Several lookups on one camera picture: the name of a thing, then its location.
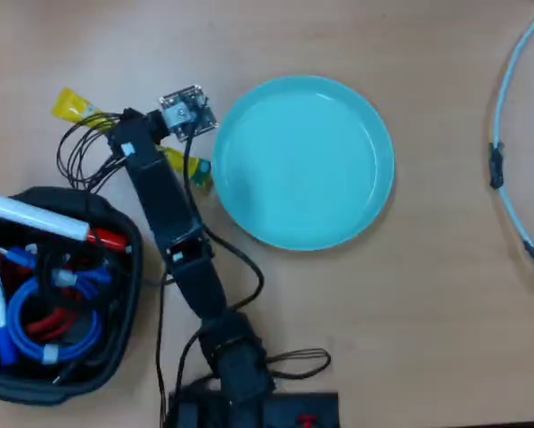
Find teal round plate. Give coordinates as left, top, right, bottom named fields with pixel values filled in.
left=210, top=74, right=396, bottom=252

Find blue coiled cable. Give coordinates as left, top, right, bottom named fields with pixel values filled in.
left=4, top=245, right=114, bottom=366

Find yellow instant coffee stick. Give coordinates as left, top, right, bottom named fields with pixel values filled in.
left=51, top=86, right=214, bottom=193

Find red coiled cable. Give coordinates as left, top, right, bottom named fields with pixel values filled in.
left=23, top=306, right=79, bottom=343

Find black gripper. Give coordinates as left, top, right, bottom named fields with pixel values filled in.
left=107, top=108, right=172, bottom=173

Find black soft bowl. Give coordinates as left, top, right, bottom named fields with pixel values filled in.
left=0, top=185, right=145, bottom=407

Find white hoop cable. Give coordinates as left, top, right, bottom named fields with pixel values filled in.
left=491, top=1, right=534, bottom=280

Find thin black wire bundle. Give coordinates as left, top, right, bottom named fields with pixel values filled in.
left=55, top=111, right=127, bottom=193

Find white marker red cap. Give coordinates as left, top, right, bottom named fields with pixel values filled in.
left=0, top=190, right=132, bottom=254

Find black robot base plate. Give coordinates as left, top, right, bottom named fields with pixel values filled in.
left=166, top=391, right=341, bottom=428

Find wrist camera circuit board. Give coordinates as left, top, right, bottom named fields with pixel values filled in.
left=159, top=84, right=219, bottom=143

